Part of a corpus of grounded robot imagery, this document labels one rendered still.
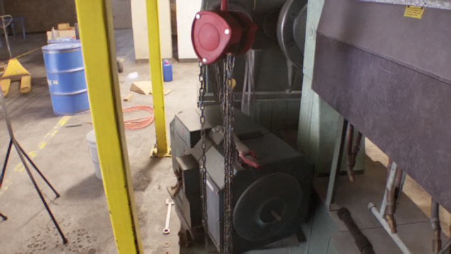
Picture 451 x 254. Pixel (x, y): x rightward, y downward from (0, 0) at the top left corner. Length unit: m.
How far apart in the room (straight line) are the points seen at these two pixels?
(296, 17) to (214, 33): 0.98
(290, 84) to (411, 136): 1.35
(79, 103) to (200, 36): 3.67
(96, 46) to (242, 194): 0.77
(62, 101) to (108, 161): 3.26
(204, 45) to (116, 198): 0.77
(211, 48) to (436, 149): 0.64
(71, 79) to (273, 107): 2.94
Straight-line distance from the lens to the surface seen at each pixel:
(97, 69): 1.21
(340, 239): 1.37
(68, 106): 4.54
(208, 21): 0.95
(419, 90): 0.91
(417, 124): 0.92
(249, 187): 1.31
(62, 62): 4.40
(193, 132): 1.50
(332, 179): 1.43
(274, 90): 2.16
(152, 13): 2.85
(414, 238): 1.49
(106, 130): 1.28
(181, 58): 7.19
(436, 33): 0.90
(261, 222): 1.42
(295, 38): 1.85
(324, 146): 1.69
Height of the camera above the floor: 1.48
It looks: 23 degrees down
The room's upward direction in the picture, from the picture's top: straight up
